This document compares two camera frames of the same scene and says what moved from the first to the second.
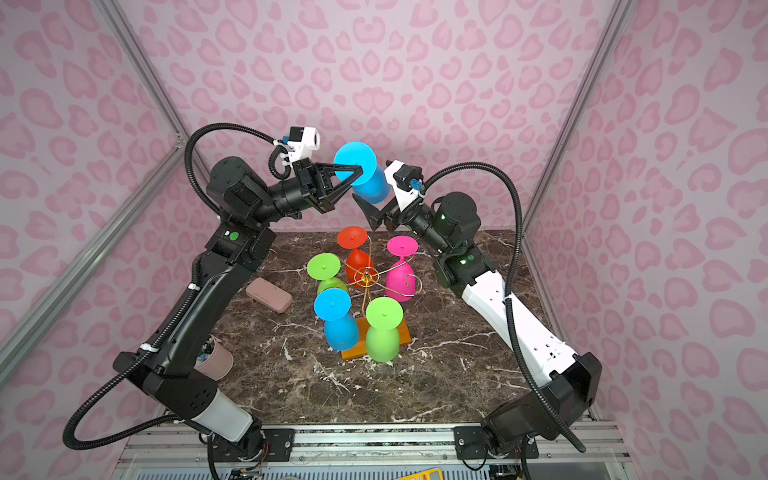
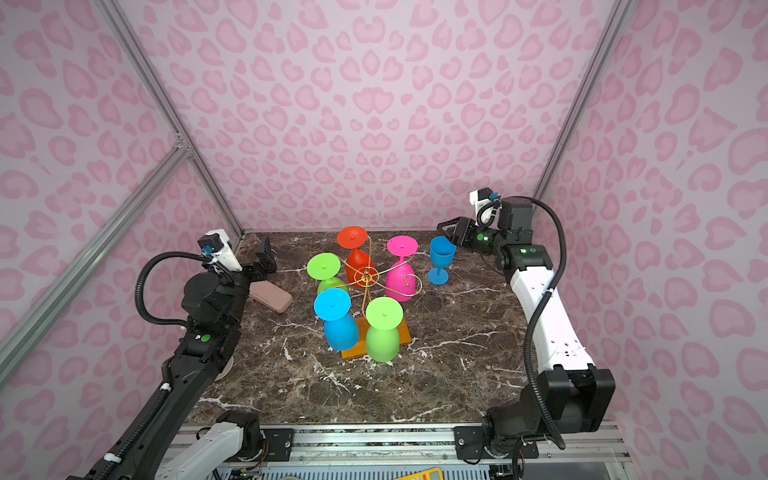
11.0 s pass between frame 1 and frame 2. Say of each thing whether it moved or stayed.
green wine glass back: stayed
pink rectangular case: stayed
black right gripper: moved
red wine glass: stayed
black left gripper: moved
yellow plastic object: stayed
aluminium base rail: stayed
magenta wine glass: stayed
